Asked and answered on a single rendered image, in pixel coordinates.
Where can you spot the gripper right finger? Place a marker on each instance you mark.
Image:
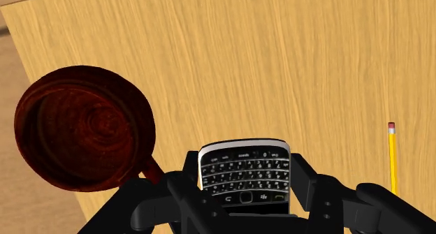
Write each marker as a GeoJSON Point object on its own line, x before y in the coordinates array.
{"type": "Point", "coordinates": [337, 199]}

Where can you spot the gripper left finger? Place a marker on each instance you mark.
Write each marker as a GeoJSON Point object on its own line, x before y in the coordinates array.
{"type": "Point", "coordinates": [177, 199]}

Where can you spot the black keyboard phone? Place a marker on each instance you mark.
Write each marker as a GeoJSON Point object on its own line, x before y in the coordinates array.
{"type": "Point", "coordinates": [245, 175]}

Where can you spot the yellow pencil with red eraser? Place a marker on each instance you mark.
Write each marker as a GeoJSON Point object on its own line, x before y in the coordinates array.
{"type": "Point", "coordinates": [392, 158]}

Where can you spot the dark red rusty pan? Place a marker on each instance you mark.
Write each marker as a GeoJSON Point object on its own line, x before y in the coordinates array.
{"type": "Point", "coordinates": [85, 127]}

